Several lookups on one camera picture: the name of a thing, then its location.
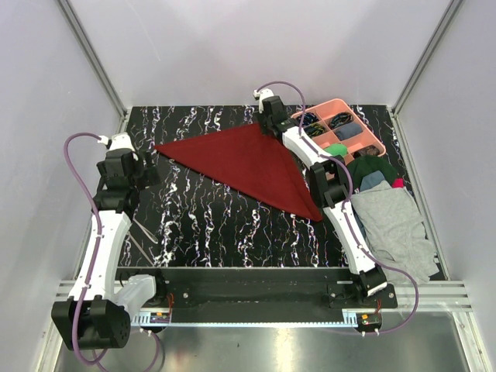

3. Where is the red cloth napkin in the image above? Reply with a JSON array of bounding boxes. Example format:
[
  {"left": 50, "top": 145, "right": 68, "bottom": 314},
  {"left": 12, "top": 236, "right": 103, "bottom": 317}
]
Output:
[{"left": 155, "top": 124, "right": 322, "bottom": 222}]

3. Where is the silver fork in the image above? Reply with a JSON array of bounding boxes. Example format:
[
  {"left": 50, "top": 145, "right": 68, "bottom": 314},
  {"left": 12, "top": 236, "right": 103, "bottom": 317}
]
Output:
[
  {"left": 123, "top": 232, "right": 154, "bottom": 267},
  {"left": 133, "top": 219, "right": 158, "bottom": 244}
]

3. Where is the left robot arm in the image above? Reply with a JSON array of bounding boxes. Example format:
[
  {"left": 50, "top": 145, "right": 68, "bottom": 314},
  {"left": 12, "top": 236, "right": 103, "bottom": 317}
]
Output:
[{"left": 51, "top": 133, "right": 167, "bottom": 353}]

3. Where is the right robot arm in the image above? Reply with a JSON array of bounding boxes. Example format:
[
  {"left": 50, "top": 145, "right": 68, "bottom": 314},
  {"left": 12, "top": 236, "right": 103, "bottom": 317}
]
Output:
[{"left": 253, "top": 85, "right": 388, "bottom": 308}]

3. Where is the pink compartment tray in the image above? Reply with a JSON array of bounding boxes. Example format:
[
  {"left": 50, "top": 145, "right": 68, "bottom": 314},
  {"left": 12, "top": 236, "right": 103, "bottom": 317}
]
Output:
[{"left": 283, "top": 98, "right": 396, "bottom": 182}]

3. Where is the green rolled cloth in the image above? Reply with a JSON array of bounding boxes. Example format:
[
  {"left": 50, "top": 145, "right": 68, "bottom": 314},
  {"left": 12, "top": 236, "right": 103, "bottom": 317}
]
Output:
[{"left": 323, "top": 143, "right": 348, "bottom": 159}]

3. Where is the blue rolled cloth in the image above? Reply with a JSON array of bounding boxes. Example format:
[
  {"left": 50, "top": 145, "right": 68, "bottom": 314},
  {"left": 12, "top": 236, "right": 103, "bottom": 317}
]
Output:
[{"left": 334, "top": 122, "right": 363, "bottom": 141}]

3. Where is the dark green cloth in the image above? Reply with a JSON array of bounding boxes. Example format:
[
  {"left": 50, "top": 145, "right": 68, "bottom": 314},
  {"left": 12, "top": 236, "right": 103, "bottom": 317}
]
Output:
[{"left": 347, "top": 155, "right": 398, "bottom": 189}]

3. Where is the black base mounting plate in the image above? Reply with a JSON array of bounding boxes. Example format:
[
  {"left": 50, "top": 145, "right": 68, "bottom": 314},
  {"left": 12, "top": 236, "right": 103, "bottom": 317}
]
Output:
[{"left": 115, "top": 267, "right": 400, "bottom": 325}]

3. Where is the magenta cloth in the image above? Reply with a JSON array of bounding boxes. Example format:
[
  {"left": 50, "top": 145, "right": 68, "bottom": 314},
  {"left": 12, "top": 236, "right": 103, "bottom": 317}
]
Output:
[{"left": 392, "top": 178, "right": 405, "bottom": 188}]

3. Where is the grey cloth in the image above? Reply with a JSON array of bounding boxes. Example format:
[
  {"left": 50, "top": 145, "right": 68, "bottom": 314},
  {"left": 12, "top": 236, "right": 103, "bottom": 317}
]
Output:
[{"left": 351, "top": 181, "right": 439, "bottom": 284}]

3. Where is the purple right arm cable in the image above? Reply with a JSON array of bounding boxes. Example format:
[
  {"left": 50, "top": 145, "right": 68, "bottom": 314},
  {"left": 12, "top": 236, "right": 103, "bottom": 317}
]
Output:
[{"left": 260, "top": 80, "right": 420, "bottom": 336}]

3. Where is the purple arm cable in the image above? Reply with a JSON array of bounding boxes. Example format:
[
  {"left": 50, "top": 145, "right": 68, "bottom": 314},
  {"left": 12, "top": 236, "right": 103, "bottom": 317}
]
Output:
[
  {"left": 63, "top": 132, "right": 166, "bottom": 367},
  {"left": 260, "top": 80, "right": 420, "bottom": 336}
]

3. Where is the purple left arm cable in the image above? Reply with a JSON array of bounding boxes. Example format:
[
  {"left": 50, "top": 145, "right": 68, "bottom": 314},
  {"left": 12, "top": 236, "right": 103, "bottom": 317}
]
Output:
[{"left": 63, "top": 132, "right": 166, "bottom": 367}]

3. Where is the left aluminium frame post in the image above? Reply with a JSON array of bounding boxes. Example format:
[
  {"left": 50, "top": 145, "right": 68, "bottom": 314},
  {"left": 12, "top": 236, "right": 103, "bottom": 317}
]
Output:
[{"left": 55, "top": 0, "right": 127, "bottom": 121}]

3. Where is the aluminium frame post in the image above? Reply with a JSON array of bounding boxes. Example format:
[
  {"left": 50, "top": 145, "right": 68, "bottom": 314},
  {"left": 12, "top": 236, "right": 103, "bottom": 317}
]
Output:
[
  {"left": 55, "top": 0, "right": 127, "bottom": 121},
  {"left": 391, "top": 0, "right": 465, "bottom": 115}
]

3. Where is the right aluminium frame post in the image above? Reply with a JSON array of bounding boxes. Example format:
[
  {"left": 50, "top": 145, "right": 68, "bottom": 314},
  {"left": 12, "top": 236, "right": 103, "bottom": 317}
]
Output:
[{"left": 391, "top": 0, "right": 465, "bottom": 115}]

